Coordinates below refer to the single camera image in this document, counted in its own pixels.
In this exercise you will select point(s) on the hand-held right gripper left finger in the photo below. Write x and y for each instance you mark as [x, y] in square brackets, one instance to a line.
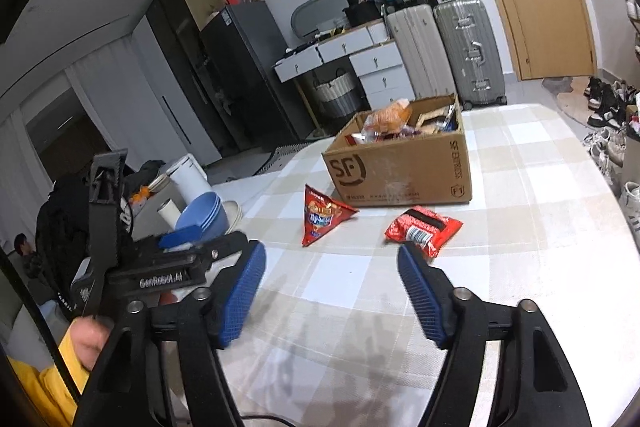
[245, 292]

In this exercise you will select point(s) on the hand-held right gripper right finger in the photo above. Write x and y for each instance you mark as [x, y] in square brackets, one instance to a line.
[422, 297]

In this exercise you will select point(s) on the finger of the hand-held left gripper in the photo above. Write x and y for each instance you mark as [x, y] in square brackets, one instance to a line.
[227, 249]
[177, 239]

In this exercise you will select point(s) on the red snack packet black stripe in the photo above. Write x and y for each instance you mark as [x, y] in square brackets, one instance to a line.
[425, 229]

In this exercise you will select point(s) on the red triangular chip bag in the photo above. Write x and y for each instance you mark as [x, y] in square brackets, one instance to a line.
[320, 217]

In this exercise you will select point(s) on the brown cardboard box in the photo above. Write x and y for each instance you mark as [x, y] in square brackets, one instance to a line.
[400, 172]

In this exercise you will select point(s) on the person's left forearm yellow sleeve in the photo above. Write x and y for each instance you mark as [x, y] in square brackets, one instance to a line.
[45, 387]

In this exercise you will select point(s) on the person's left hand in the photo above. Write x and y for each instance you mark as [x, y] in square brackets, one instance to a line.
[87, 342]

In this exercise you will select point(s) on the stack of blue bowls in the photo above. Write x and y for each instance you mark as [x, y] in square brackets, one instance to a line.
[202, 214]

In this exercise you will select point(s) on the white bowl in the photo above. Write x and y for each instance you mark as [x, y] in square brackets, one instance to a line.
[233, 213]

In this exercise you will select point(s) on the white kettle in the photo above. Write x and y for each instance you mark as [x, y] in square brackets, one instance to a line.
[187, 177]

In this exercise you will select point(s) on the black backpack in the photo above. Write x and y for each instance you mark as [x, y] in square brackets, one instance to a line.
[62, 242]

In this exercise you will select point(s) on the tall dark cabinet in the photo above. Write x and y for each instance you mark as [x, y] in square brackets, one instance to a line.
[180, 72]

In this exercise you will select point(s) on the black refrigerator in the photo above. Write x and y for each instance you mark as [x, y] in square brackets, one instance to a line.
[255, 72]

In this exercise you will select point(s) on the clear bag of buns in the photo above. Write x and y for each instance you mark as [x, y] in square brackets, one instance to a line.
[387, 117]

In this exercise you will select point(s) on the woven laundry basket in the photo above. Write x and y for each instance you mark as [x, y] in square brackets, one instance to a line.
[337, 94]

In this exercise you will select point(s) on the white drawer desk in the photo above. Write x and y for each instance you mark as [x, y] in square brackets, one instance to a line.
[360, 52]

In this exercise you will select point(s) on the round beige doormat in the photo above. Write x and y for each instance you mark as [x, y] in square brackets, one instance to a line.
[575, 107]

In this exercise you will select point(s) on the beige suitcase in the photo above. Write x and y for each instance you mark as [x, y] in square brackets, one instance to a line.
[417, 52]

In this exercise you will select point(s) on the pile of shoes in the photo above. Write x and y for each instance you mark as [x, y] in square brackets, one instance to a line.
[612, 142]

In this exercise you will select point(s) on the grey oval tray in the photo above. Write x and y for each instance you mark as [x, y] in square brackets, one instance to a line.
[312, 14]

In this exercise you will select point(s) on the silver suitcase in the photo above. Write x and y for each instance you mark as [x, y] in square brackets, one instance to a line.
[472, 52]

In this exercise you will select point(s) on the black bag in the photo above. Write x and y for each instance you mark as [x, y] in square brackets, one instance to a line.
[362, 4]

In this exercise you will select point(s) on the shoe rack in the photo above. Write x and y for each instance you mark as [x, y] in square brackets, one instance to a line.
[627, 12]

